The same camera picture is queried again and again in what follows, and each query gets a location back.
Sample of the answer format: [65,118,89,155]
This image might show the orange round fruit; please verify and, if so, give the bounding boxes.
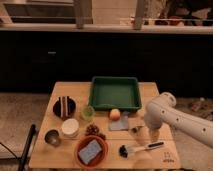
[109,109,121,121]

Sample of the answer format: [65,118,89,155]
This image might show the green plastic tray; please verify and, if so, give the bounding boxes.
[88,76,142,112]

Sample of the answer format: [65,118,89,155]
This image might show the green plastic cup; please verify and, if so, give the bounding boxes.
[81,106,95,122]

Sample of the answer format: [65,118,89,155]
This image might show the grey folded cloth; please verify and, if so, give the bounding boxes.
[109,116,129,131]

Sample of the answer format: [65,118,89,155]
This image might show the terracotta orange bowl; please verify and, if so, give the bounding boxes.
[75,135,108,169]

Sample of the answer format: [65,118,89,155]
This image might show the blue sponge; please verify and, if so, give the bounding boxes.
[78,140,102,164]

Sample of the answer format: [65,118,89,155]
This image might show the white round container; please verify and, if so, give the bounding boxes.
[61,118,79,137]

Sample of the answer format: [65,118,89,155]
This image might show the silver metal fork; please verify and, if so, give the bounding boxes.
[131,125,144,133]

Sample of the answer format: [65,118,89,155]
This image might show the black and white dish brush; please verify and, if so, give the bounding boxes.
[119,141,164,158]

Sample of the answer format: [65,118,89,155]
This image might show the dark round bowl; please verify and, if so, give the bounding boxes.
[53,96,76,120]

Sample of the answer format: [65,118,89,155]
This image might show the brown striped block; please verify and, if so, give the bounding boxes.
[59,96,70,119]

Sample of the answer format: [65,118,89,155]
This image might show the small metal cup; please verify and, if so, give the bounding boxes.
[45,130,61,147]

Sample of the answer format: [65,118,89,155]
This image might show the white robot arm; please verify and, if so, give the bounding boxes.
[144,92,213,149]

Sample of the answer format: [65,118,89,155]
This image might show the black chair frame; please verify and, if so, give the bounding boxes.
[18,124,36,171]

